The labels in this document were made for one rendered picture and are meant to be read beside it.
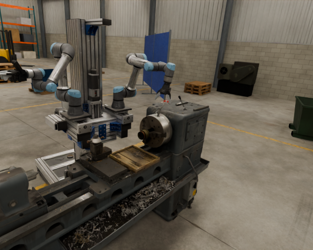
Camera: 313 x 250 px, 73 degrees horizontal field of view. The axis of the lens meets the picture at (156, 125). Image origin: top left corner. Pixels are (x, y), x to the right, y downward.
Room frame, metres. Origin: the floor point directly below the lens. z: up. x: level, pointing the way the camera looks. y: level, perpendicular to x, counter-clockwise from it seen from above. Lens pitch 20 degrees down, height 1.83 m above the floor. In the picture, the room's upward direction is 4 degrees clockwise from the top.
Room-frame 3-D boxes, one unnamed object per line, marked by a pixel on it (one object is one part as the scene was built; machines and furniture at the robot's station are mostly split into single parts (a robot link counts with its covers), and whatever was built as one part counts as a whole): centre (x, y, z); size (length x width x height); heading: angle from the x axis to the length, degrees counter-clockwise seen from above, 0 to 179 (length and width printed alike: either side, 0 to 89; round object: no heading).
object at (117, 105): (2.31, 0.45, 1.21); 0.15 x 0.15 x 0.10
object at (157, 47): (8.71, 0.32, 1.18); 4.12 x 0.80 x 2.35; 15
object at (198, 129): (2.21, -0.23, 1.06); 0.59 x 0.48 x 0.39; 141
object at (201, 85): (9.88, -1.80, 0.22); 1.25 x 0.86 x 0.44; 146
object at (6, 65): (8.95, 6.64, 0.36); 1.26 x 0.86 x 0.73; 155
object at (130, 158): (1.68, 0.18, 0.89); 0.36 x 0.30 x 0.04; 51
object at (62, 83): (2.02, 0.92, 1.54); 0.15 x 0.12 x 0.55; 67
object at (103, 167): (1.43, 0.41, 0.95); 0.43 x 0.17 x 0.05; 51
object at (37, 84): (1.76, 1.01, 1.46); 0.11 x 0.08 x 0.11; 67
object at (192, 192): (2.03, -0.44, 0.41); 0.34 x 0.17 x 0.82; 141
